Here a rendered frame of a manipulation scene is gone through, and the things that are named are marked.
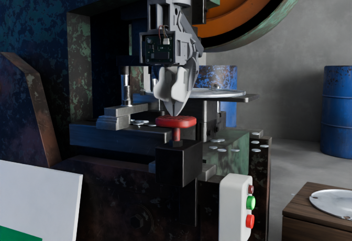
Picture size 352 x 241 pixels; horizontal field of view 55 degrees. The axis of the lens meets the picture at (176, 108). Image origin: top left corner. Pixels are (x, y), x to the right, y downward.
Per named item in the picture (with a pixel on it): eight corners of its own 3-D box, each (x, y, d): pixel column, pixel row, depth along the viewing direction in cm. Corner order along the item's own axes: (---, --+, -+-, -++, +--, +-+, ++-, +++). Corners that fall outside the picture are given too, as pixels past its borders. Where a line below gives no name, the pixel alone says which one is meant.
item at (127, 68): (193, 74, 109) (193, 56, 108) (163, 75, 91) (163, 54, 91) (150, 73, 116) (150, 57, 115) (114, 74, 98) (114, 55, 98)
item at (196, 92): (173, 89, 118) (173, 87, 118) (256, 92, 105) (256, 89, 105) (124, 95, 92) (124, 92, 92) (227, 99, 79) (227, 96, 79)
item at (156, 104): (182, 105, 109) (182, 91, 108) (159, 110, 96) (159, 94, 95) (157, 103, 113) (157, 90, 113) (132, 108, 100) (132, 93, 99)
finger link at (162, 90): (147, 118, 61) (146, 66, 60) (163, 114, 67) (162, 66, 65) (162, 119, 60) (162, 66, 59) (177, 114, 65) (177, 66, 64)
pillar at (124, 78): (130, 108, 101) (129, 61, 99) (126, 109, 99) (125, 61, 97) (124, 108, 102) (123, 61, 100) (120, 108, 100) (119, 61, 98)
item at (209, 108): (259, 138, 98) (260, 92, 97) (246, 149, 86) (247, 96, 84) (181, 131, 110) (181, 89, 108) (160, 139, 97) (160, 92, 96)
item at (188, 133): (226, 128, 119) (226, 111, 118) (165, 157, 79) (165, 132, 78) (152, 121, 132) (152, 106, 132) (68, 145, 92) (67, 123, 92)
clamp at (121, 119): (151, 120, 96) (151, 84, 95) (116, 130, 81) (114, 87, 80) (133, 119, 99) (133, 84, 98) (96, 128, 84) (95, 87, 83)
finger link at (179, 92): (162, 119, 60) (162, 66, 59) (177, 114, 65) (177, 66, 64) (177, 120, 58) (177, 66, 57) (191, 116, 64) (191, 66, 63)
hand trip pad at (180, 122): (198, 154, 67) (198, 116, 66) (185, 161, 61) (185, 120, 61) (167, 150, 70) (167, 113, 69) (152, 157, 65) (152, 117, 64)
